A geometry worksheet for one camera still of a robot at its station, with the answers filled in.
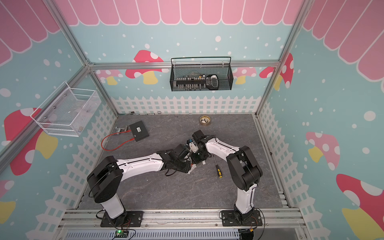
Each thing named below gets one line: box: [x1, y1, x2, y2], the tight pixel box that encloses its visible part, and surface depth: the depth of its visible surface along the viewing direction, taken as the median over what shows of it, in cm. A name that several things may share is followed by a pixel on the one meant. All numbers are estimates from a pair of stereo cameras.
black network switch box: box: [129, 120, 150, 142], surface depth 111 cm
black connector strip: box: [176, 77, 206, 90], surface depth 91 cm
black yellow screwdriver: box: [213, 155, 223, 178], surface depth 90 cm
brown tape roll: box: [199, 115, 211, 126], surface depth 118 cm
